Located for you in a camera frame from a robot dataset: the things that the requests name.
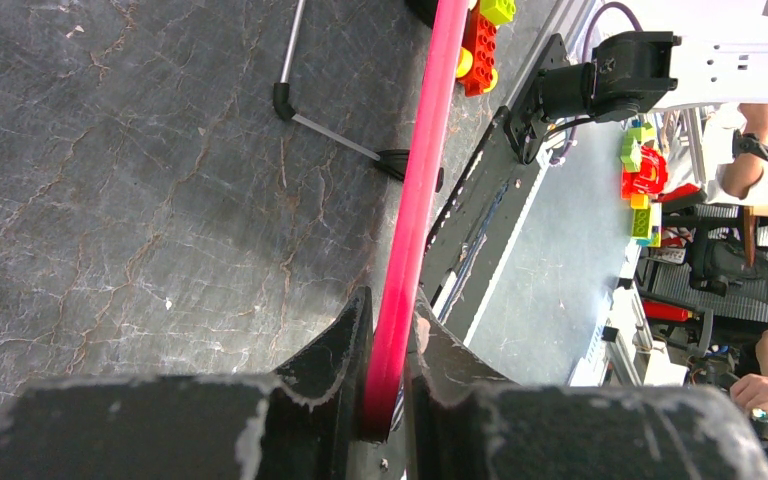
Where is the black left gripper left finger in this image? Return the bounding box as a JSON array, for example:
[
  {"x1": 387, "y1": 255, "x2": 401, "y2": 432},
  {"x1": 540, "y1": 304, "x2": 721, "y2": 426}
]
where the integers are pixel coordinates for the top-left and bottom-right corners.
[{"x1": 0, "y1": 287, "x2": 372, "y2": 479}]

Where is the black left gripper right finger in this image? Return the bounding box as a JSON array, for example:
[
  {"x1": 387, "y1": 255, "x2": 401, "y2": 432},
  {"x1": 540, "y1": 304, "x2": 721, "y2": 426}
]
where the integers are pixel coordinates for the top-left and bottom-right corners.
[{"x1": 404, "y1": 295, "x2": 768, "y2": 479}]

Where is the pink framed whiteboard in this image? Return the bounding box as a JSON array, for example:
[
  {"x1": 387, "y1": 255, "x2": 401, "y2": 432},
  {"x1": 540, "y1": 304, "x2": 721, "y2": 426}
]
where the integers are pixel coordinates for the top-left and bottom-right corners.
[{"x1": 359, "y1": 1, "x2": 469, "y2": 442}]

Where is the person forearm in background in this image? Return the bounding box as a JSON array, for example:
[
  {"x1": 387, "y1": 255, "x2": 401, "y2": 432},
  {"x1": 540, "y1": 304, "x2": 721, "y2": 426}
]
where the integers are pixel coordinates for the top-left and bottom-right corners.
[{"x1": 720, "y1": 103, "x2": 768, "y2": 199}]

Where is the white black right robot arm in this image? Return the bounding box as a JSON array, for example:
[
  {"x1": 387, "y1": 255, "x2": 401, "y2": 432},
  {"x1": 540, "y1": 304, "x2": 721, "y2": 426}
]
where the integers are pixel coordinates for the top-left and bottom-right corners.
[{"x1": 535, "y1": 1, "x2": 768, "y2": 122}]

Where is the metal whiteboard support stand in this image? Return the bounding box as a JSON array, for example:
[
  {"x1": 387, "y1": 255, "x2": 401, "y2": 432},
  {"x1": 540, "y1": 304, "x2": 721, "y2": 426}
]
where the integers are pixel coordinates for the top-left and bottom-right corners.
[{"x1": 272, "y1": 1, "x2": 431, "y2": 182}]

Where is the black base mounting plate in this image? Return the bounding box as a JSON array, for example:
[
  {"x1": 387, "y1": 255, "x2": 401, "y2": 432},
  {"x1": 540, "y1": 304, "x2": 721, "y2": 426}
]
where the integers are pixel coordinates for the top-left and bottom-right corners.
[{"x1": 420, "y1": 33, "x2": 568, "y2": 342}]

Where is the pile of toy bricks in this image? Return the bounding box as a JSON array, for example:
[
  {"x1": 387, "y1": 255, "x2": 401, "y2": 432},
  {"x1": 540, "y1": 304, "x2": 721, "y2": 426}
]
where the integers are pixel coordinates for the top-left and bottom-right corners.
[{"x1": 619, "y1": 119, "x2": 668, "y2": 248}]

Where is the red toy brick car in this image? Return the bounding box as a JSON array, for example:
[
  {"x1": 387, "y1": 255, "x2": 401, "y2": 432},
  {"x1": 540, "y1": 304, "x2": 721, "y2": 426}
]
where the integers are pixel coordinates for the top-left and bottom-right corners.
[{"x1": 455, "y1": 0, "x2": 517, "y2": 97}]

